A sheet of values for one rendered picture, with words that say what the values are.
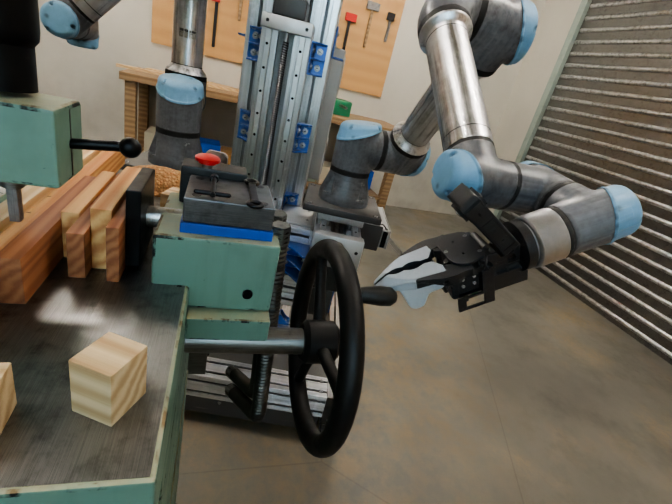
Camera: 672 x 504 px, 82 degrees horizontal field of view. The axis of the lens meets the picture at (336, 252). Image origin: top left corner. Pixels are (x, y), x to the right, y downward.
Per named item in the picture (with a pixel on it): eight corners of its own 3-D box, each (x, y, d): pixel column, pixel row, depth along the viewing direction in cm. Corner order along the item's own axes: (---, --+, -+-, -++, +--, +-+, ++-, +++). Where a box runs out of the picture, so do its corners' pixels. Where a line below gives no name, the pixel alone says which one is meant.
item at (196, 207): (272, 242, 45) (279, 196, 43) (169, 231, 41) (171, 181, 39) (263, 203, 56) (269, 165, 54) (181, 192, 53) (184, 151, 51)
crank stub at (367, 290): (389, 294, 51) (393, 311, 49) (347, 291, 49) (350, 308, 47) (397, 283, 49) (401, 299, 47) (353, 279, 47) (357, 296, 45)
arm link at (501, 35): (366, 145, 120) (477, -36, 73) (409, 154, 125) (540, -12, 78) (368, 178, 115) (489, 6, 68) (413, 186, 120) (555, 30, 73)
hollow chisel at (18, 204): (20, 222, 38) (14, 173, 36) (9, 221, 38) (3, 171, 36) (24, 219, 39) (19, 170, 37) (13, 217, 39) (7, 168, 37)
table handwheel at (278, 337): (303, 312, 75) (319, 482, 56) (192, 306, 69) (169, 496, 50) (351, 198, 55) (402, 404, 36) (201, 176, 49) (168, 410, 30)
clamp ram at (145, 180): (195, 271, 46) (201, 199, 42) (124, 266, 44) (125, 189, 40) (200, 239, 54) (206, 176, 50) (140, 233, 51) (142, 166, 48)
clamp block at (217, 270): (269, 314, 48) (282, 248, 44) (148, 308, 43) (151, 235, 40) (261, 257, 60) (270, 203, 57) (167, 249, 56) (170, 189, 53)
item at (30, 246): (25, 304, 35) (20, 259, 33) (-1, 303, 35) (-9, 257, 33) (101, 208, 56) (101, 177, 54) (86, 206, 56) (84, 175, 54)
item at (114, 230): (118, 282, 41) (118, 228, 39) (106, 281, 41) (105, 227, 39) (153, 208, 60) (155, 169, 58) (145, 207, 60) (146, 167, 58)
